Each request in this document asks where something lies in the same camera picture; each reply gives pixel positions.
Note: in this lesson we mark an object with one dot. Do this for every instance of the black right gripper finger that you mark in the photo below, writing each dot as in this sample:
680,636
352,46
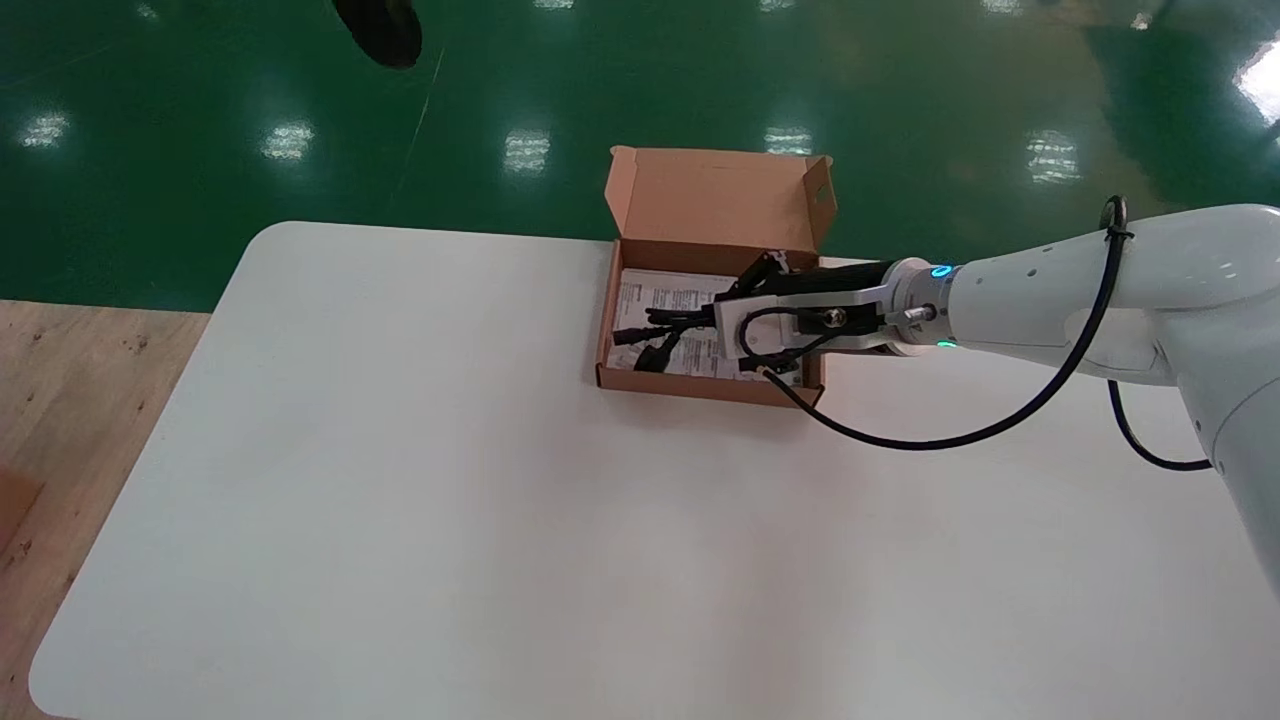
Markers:
757,362
762,275

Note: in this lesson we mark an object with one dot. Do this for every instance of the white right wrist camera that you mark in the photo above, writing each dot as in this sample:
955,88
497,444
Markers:
728,335

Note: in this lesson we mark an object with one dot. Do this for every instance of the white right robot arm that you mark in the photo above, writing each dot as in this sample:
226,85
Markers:
1150,290

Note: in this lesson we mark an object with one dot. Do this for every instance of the black rounded object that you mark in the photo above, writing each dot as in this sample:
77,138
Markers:
380,30

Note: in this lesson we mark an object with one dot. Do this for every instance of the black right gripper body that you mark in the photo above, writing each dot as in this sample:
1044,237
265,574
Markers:
830,280

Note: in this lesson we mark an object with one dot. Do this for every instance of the wooden floor platform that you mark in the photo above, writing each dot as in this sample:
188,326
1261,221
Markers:
80,420

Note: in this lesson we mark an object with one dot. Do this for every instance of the white printed paper manual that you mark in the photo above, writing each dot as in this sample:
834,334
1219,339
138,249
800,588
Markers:
670,295

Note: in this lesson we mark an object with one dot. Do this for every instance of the brown cardboard storage box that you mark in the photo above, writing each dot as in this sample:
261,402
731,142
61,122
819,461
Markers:
720,200

